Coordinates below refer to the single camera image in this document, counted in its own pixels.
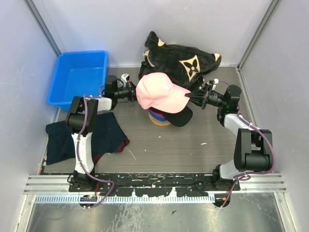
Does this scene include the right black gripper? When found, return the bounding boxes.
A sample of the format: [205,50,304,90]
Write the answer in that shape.
[184,84,226,110]

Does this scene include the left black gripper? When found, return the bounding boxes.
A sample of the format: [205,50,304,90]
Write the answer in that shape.
[114,80,149,102]

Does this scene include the pink cap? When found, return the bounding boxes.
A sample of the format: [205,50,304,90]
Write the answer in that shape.
[136,72,191,114]

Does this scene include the black cap white logo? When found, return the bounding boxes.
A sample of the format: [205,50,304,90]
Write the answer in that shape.
[149,106,193,127]

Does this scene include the blue cap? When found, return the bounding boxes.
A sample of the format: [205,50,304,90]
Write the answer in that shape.
[148,109,168,123]

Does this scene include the wooden hat stand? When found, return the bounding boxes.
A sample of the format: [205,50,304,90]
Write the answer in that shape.
[149,114,171,127]

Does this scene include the navy blue cloth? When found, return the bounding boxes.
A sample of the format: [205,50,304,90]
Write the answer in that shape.
[45,112,130,165]

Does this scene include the blue plastic bin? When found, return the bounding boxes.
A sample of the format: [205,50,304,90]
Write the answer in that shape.
[47,50,108,112]

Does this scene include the magenta cap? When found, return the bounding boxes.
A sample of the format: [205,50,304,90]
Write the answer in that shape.
[151,112,166,122]

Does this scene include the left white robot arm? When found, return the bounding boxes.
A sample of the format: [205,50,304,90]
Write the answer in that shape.
[66,73,137,191]

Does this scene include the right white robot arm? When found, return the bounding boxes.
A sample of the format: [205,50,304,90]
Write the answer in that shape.
[186,79,275,190]

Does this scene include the black patterned plush blanket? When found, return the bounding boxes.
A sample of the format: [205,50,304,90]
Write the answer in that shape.
[138,31,222,92]

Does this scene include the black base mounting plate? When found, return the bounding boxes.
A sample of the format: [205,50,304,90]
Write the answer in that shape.
[67,173,234,197]

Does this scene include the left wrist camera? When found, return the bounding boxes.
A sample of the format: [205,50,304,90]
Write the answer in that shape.
[121,73,130,84]

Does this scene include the right aluminium frame post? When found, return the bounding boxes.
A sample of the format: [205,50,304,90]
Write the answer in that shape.
[238,0,283,71]

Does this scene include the aluminium frame post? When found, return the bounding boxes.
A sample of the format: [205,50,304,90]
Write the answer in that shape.
[24,0,61,57]
[238,0,283,71]

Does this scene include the left aluminium frame post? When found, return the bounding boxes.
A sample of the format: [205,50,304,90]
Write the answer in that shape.
[24,0,61,57]

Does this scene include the slotted cable duct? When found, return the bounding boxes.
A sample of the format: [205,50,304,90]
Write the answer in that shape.
[34,194,215,204]

